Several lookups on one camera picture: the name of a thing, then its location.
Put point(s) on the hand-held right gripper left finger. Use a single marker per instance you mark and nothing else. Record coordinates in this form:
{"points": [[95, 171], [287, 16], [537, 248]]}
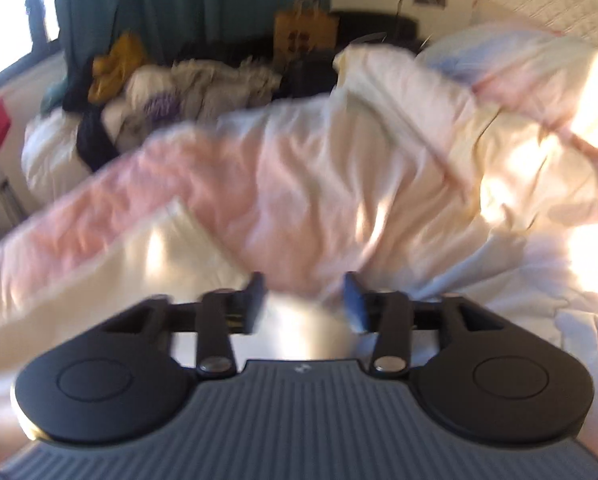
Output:
{"points": [[256, 305]]}

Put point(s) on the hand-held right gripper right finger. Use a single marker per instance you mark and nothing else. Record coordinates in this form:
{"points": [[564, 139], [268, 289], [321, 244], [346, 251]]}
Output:
{"points": [[353, 305]]}

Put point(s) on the cream pants with striped trim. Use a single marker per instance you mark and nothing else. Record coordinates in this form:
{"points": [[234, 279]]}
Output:
{"points": [[179, 260]]}

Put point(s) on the pastel tie-dye bed blanket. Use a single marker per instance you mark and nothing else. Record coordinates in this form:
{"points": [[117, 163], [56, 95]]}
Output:
{"points": [[329, 170]]}

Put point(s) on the grey white garment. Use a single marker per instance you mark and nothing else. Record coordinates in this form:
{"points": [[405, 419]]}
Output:
{"points": [[204, 85]]}

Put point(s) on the dark garment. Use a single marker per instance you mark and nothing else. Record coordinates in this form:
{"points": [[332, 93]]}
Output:
{"points": [[94, 145]]}

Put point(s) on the white duvet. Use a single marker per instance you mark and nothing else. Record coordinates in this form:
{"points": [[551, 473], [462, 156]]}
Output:
{"points": [[49, 155]]}

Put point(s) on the mustard yellow garment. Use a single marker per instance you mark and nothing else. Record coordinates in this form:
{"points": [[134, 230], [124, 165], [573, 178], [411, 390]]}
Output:
{"points": [[119, 65]]}

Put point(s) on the brown paper bag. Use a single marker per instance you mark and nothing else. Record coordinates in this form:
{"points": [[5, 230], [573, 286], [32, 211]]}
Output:
{"points": [[304, 30]]}

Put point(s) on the black chair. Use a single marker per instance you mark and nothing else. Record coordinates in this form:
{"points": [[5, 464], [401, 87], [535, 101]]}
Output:
{"points": [[369, 22]]}

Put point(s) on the teal curtain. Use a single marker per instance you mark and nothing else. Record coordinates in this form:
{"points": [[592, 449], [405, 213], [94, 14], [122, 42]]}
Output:
{"points": [[179, 0]]}

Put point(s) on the black framed window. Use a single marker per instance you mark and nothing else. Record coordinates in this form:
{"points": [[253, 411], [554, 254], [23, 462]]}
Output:
{"points": [[9, 20]]}

